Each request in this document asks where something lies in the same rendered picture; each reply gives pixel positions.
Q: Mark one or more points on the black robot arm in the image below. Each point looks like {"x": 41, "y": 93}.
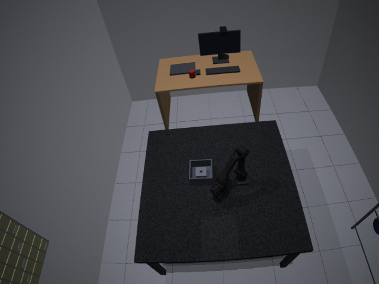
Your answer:
{"x": 222, "y": 178}

